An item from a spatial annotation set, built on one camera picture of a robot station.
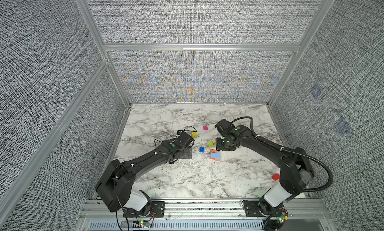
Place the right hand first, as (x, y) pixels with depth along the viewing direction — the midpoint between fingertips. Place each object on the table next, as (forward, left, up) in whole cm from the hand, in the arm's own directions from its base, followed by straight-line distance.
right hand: (220, 146), depth 87 cm
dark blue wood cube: (+2, +11, -7) cm, 13 cm away
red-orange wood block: (0, +3, -6) cm, 7 cm away
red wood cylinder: (-23, -18, +15) cm, 33 cm away
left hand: (-3, +22, -1) cm, 22 cm away
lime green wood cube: (+6, +5, -7) cm, 11 cm away
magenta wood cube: (+19, +8, -7) cm, 21 cm away
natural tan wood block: (-5, +1, -7) cm, 9 cm away
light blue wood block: (-2, +3, -7) cm, 8 cm away
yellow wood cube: (+14, +15, -8) cm, 22 cm away
